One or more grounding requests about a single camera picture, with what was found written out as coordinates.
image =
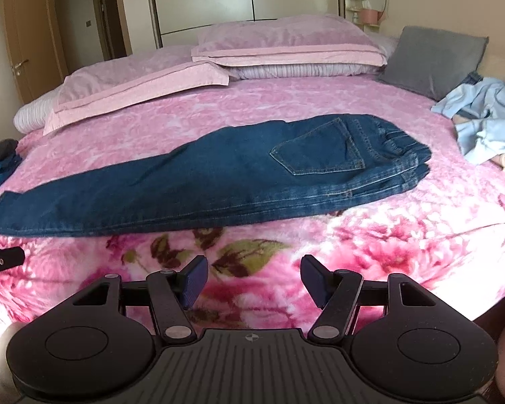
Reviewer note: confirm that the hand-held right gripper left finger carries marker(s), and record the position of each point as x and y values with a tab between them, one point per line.
195	280

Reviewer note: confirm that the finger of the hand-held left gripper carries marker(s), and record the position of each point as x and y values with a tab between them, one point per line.
4	259

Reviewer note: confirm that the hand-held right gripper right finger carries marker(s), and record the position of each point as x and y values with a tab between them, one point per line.
313	280

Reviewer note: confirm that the blue denim jeans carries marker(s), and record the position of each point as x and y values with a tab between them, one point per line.
219	176

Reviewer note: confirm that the pink floral blanket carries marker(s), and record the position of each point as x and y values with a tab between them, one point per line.
404	240

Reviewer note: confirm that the pink pillow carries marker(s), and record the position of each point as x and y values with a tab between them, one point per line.
122	75
286	35

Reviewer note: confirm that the light blue garment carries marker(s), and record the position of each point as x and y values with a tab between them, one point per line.
492	126

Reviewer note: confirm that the wooden door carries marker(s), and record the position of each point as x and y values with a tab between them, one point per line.
33	21

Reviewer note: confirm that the plain white pillow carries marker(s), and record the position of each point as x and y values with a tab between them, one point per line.
386	45

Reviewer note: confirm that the grey cushion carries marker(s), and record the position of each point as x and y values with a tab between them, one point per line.
437	59

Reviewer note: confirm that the small denim cloth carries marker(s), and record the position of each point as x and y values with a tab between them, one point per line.
473	78

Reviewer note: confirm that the pink lampshade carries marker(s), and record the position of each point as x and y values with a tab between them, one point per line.
368	17

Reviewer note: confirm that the beige cushion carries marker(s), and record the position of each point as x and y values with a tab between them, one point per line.
500	67

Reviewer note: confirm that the wooden doorway frame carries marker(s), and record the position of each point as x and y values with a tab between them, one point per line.
109	12

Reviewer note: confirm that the white wall shelf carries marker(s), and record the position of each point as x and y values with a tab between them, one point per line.
353	4

